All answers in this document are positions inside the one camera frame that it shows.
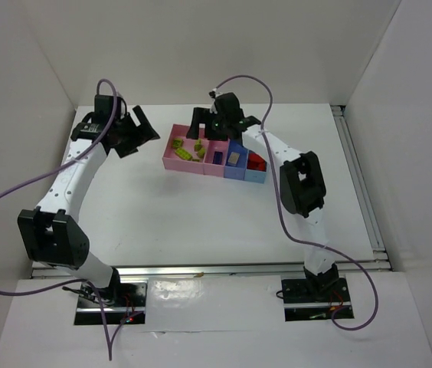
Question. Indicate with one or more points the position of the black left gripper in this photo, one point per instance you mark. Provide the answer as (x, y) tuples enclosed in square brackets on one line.
[(220, 120)]

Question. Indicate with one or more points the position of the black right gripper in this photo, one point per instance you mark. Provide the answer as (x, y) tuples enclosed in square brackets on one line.
[(137, 132)]

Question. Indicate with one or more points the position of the green lego piece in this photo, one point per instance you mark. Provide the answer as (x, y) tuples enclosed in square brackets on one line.
[(199, 149)]

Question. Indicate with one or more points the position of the green square lego brick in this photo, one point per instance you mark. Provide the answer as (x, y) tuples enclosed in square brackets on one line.
[(177, 143)]

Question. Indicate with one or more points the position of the green T-shaped lego assembly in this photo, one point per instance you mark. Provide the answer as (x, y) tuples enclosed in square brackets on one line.
[(183, 154)]

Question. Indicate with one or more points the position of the dark blue lego plate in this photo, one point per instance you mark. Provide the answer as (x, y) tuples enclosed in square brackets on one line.
[(218, 158)]

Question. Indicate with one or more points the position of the white lego piece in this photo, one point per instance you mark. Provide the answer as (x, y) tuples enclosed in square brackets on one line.
[(233, 158)]

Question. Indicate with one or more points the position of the small red lego brick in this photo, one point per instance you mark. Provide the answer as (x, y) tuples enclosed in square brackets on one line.
[(256, 163)]

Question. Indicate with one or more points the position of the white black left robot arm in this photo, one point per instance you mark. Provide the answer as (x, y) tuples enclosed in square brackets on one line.
[(50, 232)]

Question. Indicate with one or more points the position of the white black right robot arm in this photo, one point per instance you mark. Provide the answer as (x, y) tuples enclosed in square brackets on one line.
[(298, 182)]

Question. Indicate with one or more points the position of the large pink container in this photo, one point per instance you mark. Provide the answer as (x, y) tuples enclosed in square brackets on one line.
[(172, 162)]

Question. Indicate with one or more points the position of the small pink container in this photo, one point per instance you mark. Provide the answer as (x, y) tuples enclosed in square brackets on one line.
[(209, 168)]

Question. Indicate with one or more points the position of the light blue container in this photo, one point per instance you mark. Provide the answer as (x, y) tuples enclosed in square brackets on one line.
[(254, 176)]

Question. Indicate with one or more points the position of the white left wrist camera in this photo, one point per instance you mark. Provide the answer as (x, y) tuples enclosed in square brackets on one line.
[(213, 94)]

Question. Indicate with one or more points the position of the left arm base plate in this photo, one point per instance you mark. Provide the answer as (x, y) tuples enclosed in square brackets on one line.
[(128, 307)]

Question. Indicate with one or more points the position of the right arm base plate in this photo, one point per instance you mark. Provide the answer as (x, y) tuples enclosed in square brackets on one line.
[(301, 304)]

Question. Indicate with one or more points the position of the aluminium side rail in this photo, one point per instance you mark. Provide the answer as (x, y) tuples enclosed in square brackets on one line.
[(368, 214)]

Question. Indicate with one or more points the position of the aluminium front rail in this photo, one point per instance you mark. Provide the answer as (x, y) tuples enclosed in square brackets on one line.
[(41, 272)]

